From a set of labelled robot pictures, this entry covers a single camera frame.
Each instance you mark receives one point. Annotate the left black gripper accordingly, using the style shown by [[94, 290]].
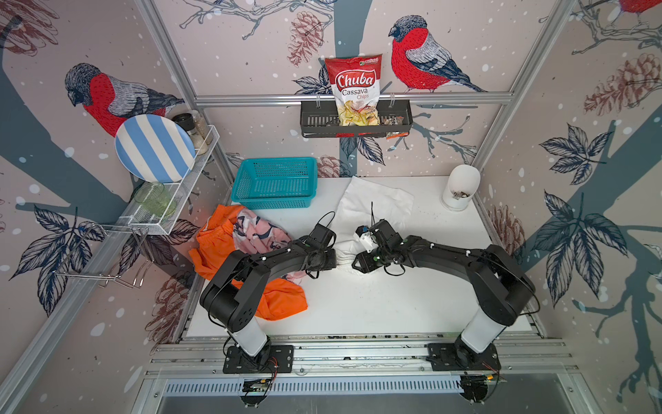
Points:
[[332, 264]]

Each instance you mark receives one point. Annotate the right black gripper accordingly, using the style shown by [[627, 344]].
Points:
[[362, 263]]

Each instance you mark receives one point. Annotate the white shorts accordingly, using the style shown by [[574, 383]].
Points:
[[363, 201]]

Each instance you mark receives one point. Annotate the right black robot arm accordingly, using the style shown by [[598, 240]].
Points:
[[501, 288]]

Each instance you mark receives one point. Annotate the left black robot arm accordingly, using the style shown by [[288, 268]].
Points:
[[232, 297]]

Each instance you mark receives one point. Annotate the pink patterned garment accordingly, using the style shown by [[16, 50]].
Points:
[[255, 235]]

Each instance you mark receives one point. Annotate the teal plastic basket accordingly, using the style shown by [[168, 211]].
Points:
[[276, 183]]

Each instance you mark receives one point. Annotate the white ceramic holder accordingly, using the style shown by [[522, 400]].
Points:
[[462, 185]]

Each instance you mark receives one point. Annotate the orange garment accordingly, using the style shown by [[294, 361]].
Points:
[[282, 298]]

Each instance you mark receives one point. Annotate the red Chuba chips bag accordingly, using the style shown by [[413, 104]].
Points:
[[355, 84]]

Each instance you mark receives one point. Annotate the clear spice jar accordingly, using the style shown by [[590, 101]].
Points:
[[203, 130]]

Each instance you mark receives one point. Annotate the green glass cup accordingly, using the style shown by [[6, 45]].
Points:
[[155, 198]]

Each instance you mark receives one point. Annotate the dark lid spice jar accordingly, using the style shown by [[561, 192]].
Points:
[[187, 122]]

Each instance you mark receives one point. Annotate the blue striped plate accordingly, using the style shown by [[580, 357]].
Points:
[[155, 149]]

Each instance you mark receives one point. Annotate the aluminium mounting rail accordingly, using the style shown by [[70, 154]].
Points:
[[348, 356]]

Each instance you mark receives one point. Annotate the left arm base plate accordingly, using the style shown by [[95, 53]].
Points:
[[272, 359]]

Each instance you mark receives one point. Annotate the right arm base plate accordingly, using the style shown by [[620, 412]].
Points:
[[446, 357]]

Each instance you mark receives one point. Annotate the black wall shelf basket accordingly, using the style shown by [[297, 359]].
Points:
[[325, 119]]

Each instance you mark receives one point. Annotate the white wire wall rack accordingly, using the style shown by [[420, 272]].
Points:
[[146, 239]]

